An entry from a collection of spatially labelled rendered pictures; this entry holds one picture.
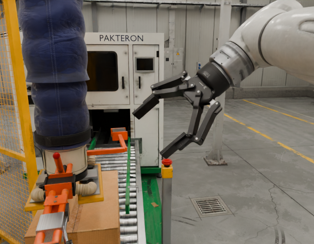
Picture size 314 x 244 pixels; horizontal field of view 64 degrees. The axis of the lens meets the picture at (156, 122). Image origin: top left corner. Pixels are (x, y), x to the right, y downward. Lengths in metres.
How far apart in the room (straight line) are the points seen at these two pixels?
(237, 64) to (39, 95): 0.72
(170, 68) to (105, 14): 2.94
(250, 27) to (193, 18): 9.69
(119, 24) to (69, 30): 8.80
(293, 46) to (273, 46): 0.05
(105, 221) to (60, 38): 0.81
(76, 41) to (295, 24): 0.74
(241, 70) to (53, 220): 0.59
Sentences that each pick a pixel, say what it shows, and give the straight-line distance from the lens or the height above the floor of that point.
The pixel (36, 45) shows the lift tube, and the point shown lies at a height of 1.73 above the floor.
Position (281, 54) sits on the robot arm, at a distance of 0.49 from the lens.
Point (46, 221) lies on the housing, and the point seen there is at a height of 1.28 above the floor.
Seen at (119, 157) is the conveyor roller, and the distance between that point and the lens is 3.00.
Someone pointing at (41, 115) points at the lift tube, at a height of 1.47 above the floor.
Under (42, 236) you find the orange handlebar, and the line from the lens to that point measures 0.73.
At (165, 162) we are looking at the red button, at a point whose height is 1.04.
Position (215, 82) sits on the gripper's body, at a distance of 0.56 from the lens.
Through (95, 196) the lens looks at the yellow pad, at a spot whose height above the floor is 1.15.
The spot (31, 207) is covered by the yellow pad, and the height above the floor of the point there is 1.15.
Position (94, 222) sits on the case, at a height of 0.95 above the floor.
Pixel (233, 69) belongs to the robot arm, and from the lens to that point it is 0.56.
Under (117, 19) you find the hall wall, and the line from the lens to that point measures 9.81.
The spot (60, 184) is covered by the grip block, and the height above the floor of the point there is 1.29.
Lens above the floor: 1.69
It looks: 15 degrees down
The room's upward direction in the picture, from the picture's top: straight up
